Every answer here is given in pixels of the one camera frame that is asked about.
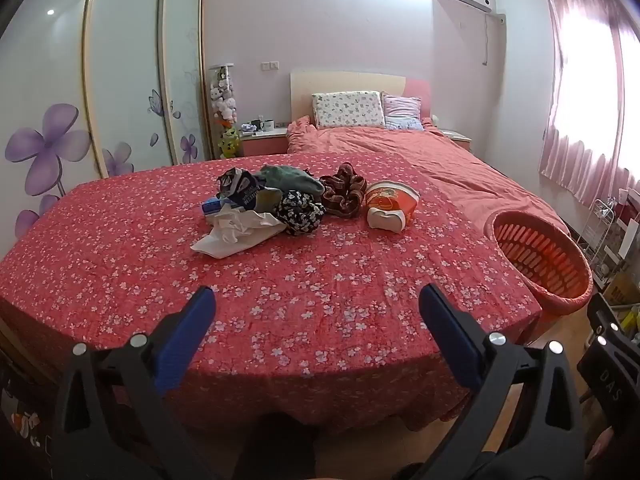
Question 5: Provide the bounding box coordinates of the white cloth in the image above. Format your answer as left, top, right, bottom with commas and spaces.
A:
190, 205, 286, 260

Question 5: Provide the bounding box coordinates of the beige and pink headboard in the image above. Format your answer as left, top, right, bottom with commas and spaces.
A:
290, 70, 432, 121

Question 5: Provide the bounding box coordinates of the small pink nightstand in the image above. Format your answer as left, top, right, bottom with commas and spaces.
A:
442, 129, 472, 154

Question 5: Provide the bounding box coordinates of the green and yellow plush toy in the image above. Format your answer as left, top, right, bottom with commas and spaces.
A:
217, 127, 241, 160

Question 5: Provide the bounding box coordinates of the flower print sliding wardrobe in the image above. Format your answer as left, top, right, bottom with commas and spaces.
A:
0, 0, 209, 241

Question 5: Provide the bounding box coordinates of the pink striped ruffled pillow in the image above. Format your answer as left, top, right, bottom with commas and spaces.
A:
382, 92, 426, 131

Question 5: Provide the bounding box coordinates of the pink nightstand with mugs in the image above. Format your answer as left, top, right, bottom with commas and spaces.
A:
240, 127, 290, 159

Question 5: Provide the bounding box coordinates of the yellow and white packet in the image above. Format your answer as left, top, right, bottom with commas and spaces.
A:
255, 187, 284, 214

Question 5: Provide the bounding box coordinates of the brown paper bag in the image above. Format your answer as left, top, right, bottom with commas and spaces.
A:
602, 255, 640, 307

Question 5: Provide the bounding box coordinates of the white floral pillow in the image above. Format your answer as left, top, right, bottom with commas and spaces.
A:
312, 91, 386, 129

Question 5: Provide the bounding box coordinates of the laundry basket with orange liner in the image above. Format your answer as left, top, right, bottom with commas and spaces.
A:
487, 210, 594, 316

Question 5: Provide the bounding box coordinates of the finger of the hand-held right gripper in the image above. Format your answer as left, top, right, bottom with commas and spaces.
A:
588, 292, 640, 349

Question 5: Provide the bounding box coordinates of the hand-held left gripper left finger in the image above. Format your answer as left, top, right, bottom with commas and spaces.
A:
52, 285, 221, 480

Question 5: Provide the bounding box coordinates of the salmon pink duvet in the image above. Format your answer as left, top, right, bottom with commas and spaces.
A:
286, 115, 571, 241

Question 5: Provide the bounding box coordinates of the blue tissue pack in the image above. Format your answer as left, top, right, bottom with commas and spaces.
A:
202, 197, 236, 216

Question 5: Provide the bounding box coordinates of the green cloth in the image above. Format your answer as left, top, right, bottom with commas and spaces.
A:
252, 164, 326, 201

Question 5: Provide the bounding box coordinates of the black floral cloth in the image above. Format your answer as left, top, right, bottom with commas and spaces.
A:
274, 190, 326, 237

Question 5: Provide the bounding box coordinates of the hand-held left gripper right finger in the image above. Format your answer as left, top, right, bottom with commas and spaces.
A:
410, 283, 586, 480

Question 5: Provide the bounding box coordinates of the pink curtain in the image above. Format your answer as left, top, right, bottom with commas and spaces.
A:
537, 0, 640, 211

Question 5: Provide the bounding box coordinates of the clear tube of plush toys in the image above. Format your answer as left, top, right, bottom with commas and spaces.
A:
209, 63, 240, 161

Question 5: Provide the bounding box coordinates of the white wire rack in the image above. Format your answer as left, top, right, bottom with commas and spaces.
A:
575, 199, 616, 281

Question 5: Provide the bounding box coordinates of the red floral tablecloth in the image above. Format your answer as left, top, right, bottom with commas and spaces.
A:
0, 152, 544, 434

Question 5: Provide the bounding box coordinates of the dark printed cloth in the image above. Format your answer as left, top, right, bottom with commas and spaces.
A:
216, 168, 266, 207

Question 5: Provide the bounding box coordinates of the dark red plaid cloth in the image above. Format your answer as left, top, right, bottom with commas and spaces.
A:
319, 162, 369, 219

